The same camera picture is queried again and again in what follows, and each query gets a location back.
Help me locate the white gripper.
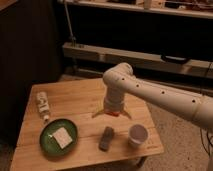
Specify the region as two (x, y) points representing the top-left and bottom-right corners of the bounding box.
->
(91, 97), (132, 119)

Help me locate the grey eraser block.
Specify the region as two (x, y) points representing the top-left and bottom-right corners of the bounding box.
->
(98, 127), (114, 151)

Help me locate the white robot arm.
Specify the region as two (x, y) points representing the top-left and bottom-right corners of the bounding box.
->
(92, 63), (213, 171)

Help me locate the white paper cup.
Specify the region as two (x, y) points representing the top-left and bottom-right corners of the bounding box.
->
(128, 124), (148, 148)

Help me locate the wooden table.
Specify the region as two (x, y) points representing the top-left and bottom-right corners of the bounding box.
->
(10, 79), (164, 171)

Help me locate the long low bench shelf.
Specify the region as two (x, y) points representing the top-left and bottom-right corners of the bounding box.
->
(62, 42), (213, 79)

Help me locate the white square sponge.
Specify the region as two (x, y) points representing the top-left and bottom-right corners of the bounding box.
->
(53, 127), (73, 149)

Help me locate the green plate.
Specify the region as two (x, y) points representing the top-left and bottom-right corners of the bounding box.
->
(39, 119), (78, 157)

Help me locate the white tube bottle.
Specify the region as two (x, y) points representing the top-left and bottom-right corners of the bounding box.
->
(36, 92), (50, 122)

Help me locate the metal pole stand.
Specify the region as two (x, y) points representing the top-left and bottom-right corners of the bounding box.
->
(63, 0), (83, 47)

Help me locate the black handle on shelf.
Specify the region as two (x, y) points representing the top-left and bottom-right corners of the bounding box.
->
(161, 55), (190, 64)

